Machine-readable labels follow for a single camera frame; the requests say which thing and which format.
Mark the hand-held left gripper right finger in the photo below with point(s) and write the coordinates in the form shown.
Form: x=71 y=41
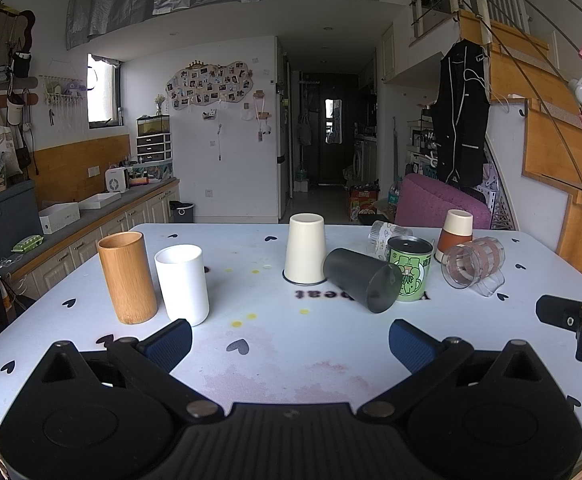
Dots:
x=411 y=346

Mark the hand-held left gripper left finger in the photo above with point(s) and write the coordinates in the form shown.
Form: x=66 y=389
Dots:
x=171 y=344

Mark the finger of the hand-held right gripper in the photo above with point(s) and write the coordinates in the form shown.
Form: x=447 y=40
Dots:
x=561 y=312

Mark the dark grey cup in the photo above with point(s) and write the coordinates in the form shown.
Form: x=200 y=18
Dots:
x=358 y=277

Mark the white cup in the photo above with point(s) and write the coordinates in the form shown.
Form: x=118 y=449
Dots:
x=183 y=287

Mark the bamboo cup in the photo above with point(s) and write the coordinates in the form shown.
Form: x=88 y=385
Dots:
x=127 y=280

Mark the brown and cream cup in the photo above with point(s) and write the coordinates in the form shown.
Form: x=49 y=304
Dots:
x=455 y=235

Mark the green printed can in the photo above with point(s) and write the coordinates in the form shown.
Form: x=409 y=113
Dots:
x=413 y=270

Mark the clear mug with brown stripes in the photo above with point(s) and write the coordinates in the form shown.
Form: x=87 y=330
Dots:
x=473 y=262

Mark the clear patterned glass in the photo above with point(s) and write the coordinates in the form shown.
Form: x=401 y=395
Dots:
x=382 y=235

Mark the cream counter cabinet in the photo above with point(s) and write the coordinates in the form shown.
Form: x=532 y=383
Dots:
x=96 y=240

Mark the black trash bin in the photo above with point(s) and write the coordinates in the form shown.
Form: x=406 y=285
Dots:
x=181 y=212

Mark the purple chair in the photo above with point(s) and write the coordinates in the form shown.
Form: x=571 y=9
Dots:
x=436 y=202

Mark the wooden staircase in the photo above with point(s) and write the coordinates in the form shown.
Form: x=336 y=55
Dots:
x=551 y=145

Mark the colourful cardboard box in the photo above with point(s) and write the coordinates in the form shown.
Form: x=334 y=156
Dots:
x=363 y=204

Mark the plastic water bottle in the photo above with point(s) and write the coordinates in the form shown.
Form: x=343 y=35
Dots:
x=395 y=192

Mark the white tray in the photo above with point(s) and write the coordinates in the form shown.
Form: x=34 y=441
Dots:
x=99 y=200

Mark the white box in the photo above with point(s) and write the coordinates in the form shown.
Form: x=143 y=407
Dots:
x=59 y=217

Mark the green packet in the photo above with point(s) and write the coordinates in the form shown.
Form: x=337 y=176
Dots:
x=28 y=243

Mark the washing machine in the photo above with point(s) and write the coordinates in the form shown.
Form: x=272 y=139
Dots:
x=365 y=160

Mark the small drawer unit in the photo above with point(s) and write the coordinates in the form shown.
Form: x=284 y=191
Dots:
x=154 y=148

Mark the grey storage box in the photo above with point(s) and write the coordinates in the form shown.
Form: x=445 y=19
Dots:
x=1 y=220

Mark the fish tank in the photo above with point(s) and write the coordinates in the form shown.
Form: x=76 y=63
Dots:
x=153 y=126

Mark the black jacket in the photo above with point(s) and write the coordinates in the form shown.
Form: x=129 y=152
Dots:
x=458 y=115

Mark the dark door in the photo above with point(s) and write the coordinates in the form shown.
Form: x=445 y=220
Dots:
x=338 y=130

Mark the grey hanging bag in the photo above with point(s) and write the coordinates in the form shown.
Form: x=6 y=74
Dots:
x=304 y=130

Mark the refrigerator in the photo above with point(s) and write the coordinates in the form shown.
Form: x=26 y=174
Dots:
x=282 y=130

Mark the window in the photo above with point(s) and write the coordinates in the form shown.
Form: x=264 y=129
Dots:
x=102 y=92

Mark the cloud-shaped photo board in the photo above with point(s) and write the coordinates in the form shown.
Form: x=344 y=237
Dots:
x=208 y=85

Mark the white hat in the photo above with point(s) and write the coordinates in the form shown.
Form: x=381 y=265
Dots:
x=15 y=110

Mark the black pouch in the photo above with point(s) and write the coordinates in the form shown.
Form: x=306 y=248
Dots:
x=21 y=64

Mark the white wall hook rack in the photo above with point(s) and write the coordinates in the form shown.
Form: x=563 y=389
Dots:
x=63 y=92

